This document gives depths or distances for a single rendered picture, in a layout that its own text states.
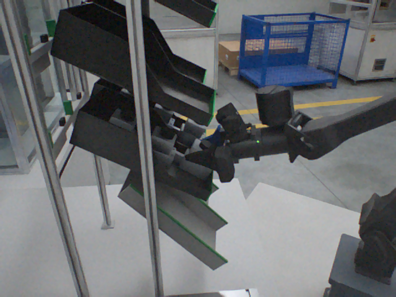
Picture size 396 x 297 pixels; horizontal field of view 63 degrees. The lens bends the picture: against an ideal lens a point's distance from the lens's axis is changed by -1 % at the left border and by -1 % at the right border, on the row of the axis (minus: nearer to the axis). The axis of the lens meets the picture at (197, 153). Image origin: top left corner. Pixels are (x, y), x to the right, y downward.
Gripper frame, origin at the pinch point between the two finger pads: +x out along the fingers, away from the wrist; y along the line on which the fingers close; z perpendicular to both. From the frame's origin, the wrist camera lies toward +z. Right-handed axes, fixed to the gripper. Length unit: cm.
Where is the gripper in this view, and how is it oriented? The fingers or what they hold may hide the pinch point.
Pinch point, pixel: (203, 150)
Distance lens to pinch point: 67.7
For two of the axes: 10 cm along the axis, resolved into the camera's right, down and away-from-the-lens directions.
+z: -2.3, -8.8, -4.2
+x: -9.6, 1.3, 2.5
